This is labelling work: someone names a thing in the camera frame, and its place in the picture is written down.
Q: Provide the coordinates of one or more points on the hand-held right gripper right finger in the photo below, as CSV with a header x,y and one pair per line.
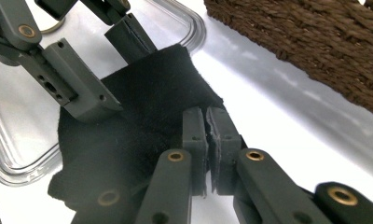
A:
x,y
225,140

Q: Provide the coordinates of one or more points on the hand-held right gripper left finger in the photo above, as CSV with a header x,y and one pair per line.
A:
x,y
195,133

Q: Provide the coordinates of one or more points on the black sock pair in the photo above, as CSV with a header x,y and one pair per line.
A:
x,y
144,90

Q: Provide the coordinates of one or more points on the brown woven basket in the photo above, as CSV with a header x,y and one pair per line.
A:
x,y
299,37

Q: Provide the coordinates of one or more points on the round white disc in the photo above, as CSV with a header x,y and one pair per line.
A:
x,y
55,27

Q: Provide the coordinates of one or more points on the metal tray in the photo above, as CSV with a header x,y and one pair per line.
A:
x,y
20,102

